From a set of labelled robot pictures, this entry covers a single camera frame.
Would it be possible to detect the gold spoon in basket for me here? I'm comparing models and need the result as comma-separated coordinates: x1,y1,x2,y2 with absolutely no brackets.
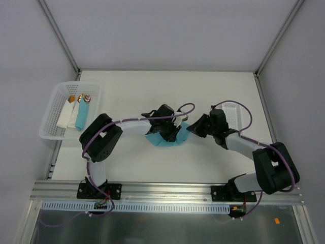
77,94,84,103

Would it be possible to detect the left aluminium frame post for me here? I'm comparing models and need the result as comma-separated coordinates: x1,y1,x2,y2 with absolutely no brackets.
37,0,80,74

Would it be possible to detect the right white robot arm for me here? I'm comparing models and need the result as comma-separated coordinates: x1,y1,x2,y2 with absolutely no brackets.
187,109,300,202

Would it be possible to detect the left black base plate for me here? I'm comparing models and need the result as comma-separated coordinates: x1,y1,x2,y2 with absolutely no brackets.
77,181,122,200

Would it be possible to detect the middle white rolled napkin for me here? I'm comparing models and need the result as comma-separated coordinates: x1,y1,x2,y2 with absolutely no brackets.
68,101,79,128

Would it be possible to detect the right aluminium frame post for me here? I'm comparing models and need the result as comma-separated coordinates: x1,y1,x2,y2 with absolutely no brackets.
255,0,306,78

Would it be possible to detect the left white rolled napkin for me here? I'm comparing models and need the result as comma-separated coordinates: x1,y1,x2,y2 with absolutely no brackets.
56,100,74,129

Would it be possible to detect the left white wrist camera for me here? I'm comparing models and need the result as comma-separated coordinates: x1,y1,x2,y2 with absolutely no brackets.
173,111,188,127

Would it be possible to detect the blue paper napkin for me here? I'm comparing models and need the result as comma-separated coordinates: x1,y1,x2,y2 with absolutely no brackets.
146,122,190,147

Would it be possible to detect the aluminium mounting rail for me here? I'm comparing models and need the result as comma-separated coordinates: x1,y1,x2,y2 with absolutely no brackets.
30,180,305,205

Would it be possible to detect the white rolled napkin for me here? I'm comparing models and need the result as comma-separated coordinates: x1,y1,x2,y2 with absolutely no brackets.
68,101,79,128
56,100,74,129

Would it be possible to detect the aluminium frame post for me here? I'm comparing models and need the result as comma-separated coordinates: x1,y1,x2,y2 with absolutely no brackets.
255,0,306,78
37,0,80,74

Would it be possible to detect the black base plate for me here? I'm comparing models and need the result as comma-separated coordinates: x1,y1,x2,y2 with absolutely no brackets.
77,181,122,200
210,185,257,202

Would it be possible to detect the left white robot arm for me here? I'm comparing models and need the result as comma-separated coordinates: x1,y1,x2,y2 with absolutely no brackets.
79,104,187,198

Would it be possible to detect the right white plastic tray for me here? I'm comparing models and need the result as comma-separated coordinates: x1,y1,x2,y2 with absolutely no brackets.
221,102,242,131

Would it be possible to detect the white slotted cable duct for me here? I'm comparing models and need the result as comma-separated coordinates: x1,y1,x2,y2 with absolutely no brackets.
41,201,231,215

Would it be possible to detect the orange utensil tip in basket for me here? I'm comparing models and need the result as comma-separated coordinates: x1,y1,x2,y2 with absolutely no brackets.
68,95,75,103

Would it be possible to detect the rolled blue napkin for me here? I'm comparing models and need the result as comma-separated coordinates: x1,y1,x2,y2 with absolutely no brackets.
75,100,89,131

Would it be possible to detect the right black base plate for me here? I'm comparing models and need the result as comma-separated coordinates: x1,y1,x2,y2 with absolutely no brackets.
210,185,257,202

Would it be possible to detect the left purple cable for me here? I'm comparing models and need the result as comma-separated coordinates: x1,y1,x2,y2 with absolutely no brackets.
38,102,196,227

